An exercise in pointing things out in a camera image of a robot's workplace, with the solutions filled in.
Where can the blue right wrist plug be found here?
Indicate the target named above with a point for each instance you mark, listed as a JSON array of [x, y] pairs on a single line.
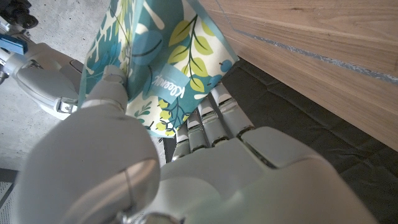
[[12, 43]]

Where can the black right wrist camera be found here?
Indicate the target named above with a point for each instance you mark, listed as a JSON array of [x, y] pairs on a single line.
[[18, 12]]

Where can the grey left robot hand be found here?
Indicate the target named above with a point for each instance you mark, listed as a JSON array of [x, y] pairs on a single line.
[[233, 186]]

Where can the black curtain backdrop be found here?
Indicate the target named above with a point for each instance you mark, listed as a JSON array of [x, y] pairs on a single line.
[[295, 124]]

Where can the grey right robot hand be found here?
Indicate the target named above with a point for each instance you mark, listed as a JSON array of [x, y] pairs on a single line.
[[43, 81]]

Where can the teal floral tissue box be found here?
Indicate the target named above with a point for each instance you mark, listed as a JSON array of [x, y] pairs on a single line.
[[174, 46]]

